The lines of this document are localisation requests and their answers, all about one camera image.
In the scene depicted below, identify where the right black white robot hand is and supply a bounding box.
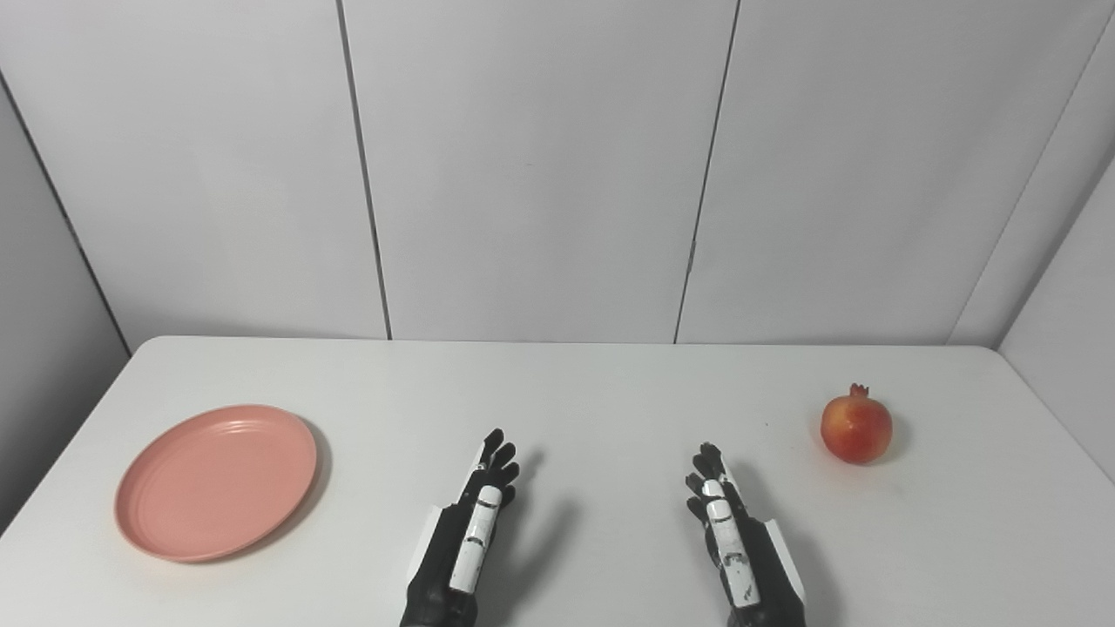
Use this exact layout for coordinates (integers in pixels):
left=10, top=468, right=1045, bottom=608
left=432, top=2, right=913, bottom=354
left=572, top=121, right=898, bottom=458
left=685, top=442, right=808, bottom=627

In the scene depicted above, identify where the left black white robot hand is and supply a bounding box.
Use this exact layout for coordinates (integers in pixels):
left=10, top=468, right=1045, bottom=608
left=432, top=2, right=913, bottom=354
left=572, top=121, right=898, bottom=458
left=400, top=428, right=522, bottom=627

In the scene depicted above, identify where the red yellow pomegranate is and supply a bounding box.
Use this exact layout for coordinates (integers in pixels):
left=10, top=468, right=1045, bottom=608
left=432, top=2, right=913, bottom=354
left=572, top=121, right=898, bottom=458
left=821, top=383, right=894, bottom=464

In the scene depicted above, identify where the pink round plate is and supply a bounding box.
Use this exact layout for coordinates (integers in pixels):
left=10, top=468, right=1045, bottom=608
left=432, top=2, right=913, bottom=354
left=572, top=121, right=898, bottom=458
left=114, top=404, right=319, bottom=563

